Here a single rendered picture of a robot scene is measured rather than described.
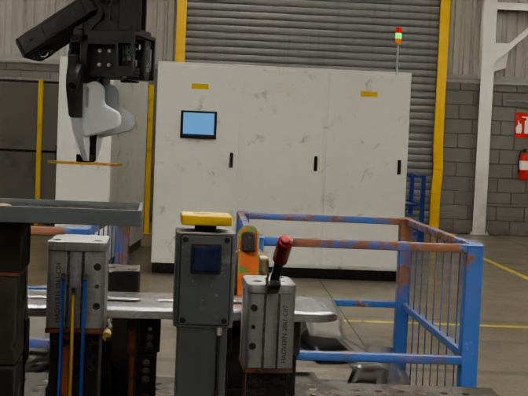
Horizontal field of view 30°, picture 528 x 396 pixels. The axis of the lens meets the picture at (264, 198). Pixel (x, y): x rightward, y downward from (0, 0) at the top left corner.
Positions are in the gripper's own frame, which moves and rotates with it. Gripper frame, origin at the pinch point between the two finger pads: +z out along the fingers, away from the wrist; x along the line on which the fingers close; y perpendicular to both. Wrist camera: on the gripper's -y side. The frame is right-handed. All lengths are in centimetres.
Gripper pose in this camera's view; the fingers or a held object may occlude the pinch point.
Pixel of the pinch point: (84, 149)
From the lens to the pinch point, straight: 119.8
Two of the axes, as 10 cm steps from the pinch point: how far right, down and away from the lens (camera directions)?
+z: -0.4, 10.0, 0.5
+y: 9.7, 0.6, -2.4
